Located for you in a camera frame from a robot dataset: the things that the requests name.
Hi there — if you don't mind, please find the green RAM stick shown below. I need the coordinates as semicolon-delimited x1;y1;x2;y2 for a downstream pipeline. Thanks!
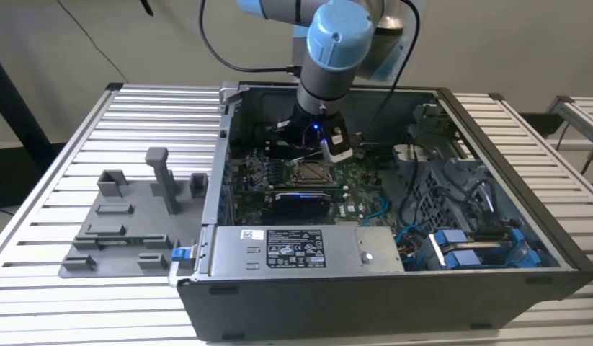
98;236;151;245

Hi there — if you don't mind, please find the silver power supply unit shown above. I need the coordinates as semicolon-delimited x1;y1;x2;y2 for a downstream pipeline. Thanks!
207;225;406;275

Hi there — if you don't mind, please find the grey parts rack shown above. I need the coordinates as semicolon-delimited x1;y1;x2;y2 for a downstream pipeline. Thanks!
58;146;210;279

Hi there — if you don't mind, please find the metal slat side table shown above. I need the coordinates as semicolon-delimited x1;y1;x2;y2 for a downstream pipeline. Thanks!
546;94;593;146

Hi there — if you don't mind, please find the dark grey PC case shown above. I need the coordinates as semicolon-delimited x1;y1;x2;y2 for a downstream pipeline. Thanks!
167;81;593;342

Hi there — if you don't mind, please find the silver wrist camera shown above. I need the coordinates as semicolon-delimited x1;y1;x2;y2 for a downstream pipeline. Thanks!
319;125;355;164

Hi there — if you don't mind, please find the silver CPU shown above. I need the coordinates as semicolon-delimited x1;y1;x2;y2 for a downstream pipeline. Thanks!
296;164;327;181

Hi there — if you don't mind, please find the black graphics card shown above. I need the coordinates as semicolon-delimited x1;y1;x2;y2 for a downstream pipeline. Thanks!
236;189;347;223

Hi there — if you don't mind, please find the CPU socket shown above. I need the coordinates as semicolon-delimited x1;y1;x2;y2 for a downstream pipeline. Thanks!
286;158;338;187

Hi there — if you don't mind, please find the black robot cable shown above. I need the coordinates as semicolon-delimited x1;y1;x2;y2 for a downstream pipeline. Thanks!
360;0;423;141
199;0;300;74

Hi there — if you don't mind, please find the blue disk carrier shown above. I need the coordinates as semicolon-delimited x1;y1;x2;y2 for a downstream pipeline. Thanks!
434;229;474;250
444;249;484;270

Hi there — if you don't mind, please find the blue plastic bracket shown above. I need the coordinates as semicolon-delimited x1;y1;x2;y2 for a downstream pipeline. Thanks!
510;218;543;268

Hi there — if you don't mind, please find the green motherboard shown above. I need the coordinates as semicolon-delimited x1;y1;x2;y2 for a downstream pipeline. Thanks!
227;143;396;227

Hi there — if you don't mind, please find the black metal stand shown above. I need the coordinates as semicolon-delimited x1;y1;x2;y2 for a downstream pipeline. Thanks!
0;45;61;170

